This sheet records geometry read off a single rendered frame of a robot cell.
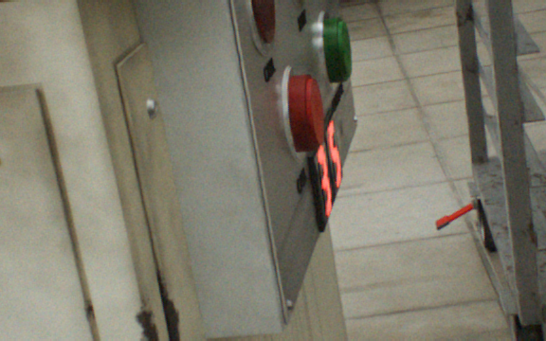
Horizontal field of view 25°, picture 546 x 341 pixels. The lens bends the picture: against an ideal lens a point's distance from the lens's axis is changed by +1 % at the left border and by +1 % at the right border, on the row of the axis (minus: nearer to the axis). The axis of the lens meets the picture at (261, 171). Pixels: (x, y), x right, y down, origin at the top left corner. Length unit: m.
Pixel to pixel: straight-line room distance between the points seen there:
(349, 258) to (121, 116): 1.92
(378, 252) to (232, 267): 1.88
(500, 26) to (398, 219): 0.94
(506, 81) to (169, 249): 1.20
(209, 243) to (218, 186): 0.02
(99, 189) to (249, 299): 0.08
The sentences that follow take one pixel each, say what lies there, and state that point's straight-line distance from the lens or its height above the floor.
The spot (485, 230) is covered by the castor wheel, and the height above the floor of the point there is 0.05.
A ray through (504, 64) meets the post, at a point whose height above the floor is 0.49.
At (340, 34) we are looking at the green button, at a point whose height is 0.77.
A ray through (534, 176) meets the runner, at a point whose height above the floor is 0.32.
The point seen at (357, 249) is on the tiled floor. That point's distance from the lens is 2.31.
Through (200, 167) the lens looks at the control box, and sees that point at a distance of 0.41.
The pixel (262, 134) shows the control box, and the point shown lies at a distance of 0.41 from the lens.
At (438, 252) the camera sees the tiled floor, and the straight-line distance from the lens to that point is 2.26.
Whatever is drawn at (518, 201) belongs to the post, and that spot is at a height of 0.30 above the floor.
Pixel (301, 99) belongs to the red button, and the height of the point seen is 0.77.
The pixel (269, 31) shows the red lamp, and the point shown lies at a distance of 0.43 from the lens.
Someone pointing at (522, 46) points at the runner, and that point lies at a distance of 1.60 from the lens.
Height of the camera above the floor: 0.89
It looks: 18 degrees down
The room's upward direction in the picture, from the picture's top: 10 degrees counter-clockwise
